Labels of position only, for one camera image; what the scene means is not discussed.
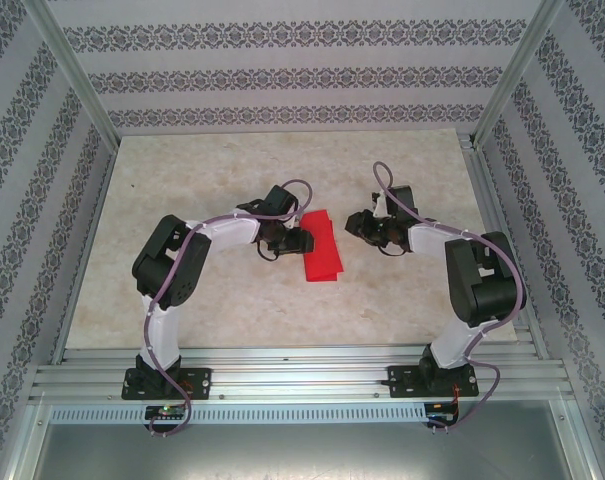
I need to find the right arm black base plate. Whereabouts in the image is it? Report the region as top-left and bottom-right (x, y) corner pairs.
(387, 364), (481, 400)

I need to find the slotted grey cable duct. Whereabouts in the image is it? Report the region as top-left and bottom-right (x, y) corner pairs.
(49, 403), (429, 425)

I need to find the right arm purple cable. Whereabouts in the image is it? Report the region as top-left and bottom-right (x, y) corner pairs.
(371, 160), (529, 435)

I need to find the grey metal sheet panel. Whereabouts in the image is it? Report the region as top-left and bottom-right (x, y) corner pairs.
(19, 402), (601, 480)

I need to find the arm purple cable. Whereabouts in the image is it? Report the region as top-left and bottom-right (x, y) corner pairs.
(371, 160), (529, 435)
(140, 178), (317, 441)

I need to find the wide aluminium mounting rail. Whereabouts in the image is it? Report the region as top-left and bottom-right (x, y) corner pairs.
(29, 347), (576, 402)

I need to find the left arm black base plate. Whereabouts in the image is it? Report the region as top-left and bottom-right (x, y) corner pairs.
(123, 367), (213, 401)

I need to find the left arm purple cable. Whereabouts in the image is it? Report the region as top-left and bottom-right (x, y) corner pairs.
(140, 178), (317, 441)

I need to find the red paper sheet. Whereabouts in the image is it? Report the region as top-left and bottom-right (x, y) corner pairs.
(300, 209), (344, 284)

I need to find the aluminium side rail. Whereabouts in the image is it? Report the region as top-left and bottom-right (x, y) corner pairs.
(459, 132), (551, 361)
(50, 142), (121, 364)

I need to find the aluminium frame post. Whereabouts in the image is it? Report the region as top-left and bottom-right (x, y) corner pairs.
(470, 0), (568, 150)
(24, 0), (122, 149)

